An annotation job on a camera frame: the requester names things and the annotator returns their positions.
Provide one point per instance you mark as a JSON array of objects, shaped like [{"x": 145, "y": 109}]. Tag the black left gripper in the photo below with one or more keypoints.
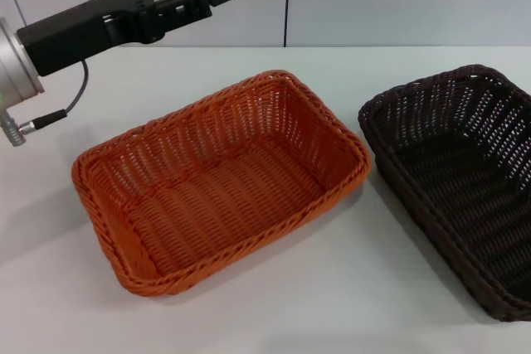
[{"x": 83, "y": 30}]

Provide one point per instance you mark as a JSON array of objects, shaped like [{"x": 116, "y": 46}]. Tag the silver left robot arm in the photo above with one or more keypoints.
[{"x": 14, "y": 72}]

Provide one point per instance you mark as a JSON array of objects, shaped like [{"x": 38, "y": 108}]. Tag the dark brown woven plastic basket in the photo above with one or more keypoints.
[{"x": 464, "y": 180}]

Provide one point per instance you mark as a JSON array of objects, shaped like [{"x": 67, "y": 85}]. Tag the orange woven plastic basket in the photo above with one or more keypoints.
[{"x": 215, "y": 188}]

